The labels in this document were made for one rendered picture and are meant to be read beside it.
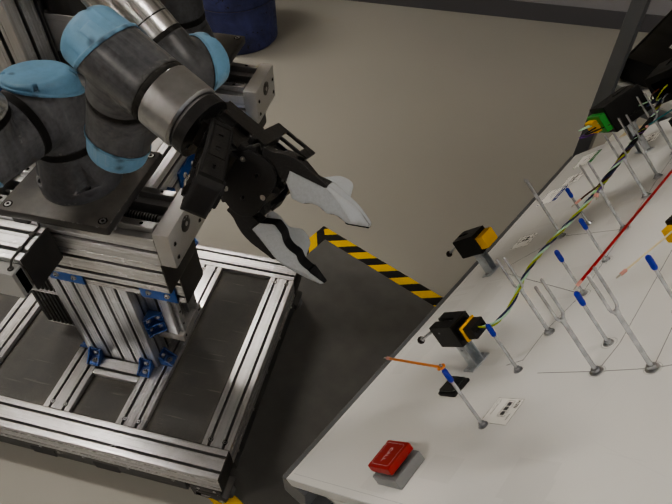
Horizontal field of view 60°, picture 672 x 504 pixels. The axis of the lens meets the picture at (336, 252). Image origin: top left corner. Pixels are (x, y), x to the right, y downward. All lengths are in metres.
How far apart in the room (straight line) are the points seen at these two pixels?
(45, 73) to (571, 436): 0.93
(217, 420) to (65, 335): 0.65
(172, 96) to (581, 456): 0.57
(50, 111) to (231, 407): 1.13
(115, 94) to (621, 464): 0.63
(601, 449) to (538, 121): 2.89
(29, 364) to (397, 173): 1.83
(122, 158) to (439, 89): 3.01
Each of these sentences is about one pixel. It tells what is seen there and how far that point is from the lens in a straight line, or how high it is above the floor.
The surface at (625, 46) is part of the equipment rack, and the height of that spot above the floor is 1.18.
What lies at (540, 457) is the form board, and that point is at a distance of 0.74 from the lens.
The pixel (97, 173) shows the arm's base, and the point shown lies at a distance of 1.14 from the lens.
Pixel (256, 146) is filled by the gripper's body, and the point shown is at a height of 1.54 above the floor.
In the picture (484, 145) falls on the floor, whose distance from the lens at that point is 3.22.
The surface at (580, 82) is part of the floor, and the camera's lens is 3.92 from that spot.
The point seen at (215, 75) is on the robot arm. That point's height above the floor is 1.48.
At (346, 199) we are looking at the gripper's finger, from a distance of 0.55.
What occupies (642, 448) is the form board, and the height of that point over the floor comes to 1.32.
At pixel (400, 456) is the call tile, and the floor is 1.12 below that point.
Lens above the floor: 1.88
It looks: 48 degrees down
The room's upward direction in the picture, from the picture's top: straight up
